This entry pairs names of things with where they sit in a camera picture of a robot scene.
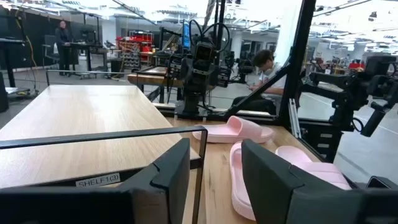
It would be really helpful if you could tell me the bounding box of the black office chair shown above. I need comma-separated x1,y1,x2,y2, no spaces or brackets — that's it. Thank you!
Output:
42,34,60,63

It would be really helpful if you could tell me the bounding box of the wooden workbench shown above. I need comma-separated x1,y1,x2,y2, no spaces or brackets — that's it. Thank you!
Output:
127,66,184,103

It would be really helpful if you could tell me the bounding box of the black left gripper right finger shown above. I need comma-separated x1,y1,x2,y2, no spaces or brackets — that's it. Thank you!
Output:
241,139,398,224

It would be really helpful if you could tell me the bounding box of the blue lit monitor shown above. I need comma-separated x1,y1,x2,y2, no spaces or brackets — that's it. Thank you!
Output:
182,21,191,50

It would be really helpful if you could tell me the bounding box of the black leader arm base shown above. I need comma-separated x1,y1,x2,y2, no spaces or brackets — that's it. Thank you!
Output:
298,119,338,162

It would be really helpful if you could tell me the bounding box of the black metal rig frame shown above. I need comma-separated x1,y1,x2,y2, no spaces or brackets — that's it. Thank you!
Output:
154,0,318,127

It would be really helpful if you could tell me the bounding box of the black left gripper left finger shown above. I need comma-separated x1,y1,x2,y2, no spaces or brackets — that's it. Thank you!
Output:
0,138,191,224

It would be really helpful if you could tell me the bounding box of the yellow floor cable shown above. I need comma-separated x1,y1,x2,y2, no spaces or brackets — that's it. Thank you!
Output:
15,18,39,94

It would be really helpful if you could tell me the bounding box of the white shelf label sticker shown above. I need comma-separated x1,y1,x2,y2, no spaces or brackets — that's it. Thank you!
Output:
75,172,121,189

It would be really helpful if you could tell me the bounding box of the silver aluminium bracket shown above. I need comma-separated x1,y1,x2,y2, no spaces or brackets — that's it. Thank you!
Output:
287,98,302,139

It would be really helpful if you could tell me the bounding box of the pink foam slide sandal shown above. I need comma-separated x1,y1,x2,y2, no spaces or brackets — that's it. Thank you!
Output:
192,115,275,144
229,141,353,222

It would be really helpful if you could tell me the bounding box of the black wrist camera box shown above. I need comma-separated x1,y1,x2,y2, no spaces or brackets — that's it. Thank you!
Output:
193,42,216,65

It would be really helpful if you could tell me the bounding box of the wooden shelf with black frame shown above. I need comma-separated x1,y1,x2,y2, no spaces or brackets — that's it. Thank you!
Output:
0,70,208,224

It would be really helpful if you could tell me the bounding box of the black office desk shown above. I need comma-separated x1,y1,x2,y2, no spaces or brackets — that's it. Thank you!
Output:
0,37,27,90
67,42,105,78

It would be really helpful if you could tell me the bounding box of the person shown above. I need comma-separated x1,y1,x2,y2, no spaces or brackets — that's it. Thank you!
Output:
231,49,287,116
55,20,74,76

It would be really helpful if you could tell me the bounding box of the red tool cart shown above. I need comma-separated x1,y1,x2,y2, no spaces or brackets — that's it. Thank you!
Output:
115,30,155,71

